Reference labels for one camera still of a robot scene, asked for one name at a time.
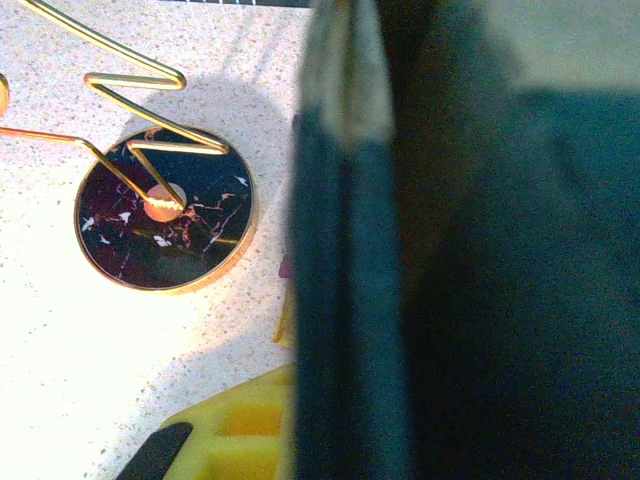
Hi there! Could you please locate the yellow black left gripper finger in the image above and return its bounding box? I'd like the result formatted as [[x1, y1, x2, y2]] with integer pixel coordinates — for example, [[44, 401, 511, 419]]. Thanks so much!
[[113, 363, 297, 480]]

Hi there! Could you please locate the gold wire stand, black base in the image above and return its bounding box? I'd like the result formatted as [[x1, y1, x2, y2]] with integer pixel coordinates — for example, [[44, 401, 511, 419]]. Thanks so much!
[[0, 0, 260, 297]]

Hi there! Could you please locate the yellow snack bag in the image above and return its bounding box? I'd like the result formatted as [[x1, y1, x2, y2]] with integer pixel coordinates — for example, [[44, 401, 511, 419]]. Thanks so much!
[[272, 287, 297, 347]]

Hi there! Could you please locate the brown cardboard paper box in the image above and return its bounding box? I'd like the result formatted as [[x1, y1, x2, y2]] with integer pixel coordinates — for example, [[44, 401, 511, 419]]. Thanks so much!
[[291, 0, 640, 480]]

